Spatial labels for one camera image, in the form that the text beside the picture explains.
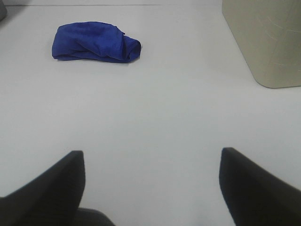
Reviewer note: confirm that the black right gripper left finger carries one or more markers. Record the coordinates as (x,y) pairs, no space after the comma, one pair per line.
(51,199)

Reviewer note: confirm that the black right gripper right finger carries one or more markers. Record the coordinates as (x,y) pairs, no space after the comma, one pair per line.
(255,197)

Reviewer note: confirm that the blue towel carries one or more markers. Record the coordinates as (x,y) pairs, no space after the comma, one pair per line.
(94,41)

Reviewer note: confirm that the beige bin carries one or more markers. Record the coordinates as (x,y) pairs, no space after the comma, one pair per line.
(268,33)

